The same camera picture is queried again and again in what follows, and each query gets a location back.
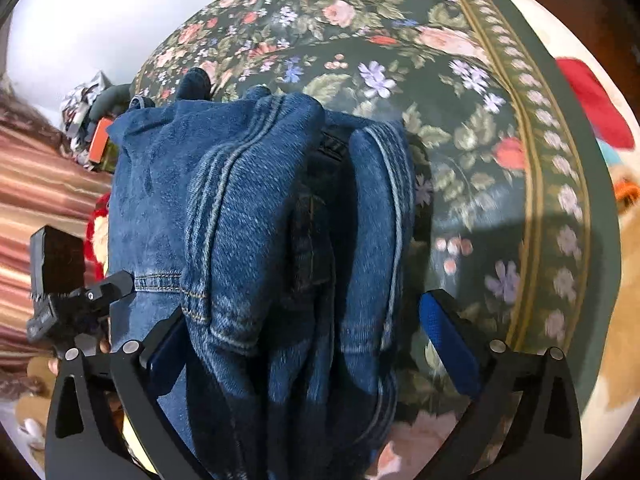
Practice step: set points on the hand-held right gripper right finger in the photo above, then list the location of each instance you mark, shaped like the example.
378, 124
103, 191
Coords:
445, 340

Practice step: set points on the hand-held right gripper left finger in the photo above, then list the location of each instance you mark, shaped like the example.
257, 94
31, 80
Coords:
167, 360

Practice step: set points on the blue denim jacket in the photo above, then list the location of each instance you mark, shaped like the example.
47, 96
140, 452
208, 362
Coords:
240, 210

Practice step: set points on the red plush toy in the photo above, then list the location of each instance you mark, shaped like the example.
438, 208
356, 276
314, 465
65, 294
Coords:
96, 225

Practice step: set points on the striped brown cloth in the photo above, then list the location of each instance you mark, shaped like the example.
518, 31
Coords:
40, 185

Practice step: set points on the orange box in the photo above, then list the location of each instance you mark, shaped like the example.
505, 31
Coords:
100, 140

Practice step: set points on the dark green soft item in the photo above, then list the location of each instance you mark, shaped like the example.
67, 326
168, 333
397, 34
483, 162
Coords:
112, 100

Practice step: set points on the tan blanket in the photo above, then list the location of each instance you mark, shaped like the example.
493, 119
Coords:
625, 350

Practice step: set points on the floral green blanket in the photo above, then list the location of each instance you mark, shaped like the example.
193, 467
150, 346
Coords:
450, 110

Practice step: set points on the orange plush toy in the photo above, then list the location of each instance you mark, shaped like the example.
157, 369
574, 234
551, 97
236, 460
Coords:
627, 187

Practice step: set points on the red and white cloth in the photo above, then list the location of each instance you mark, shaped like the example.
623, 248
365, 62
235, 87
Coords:
590, 95

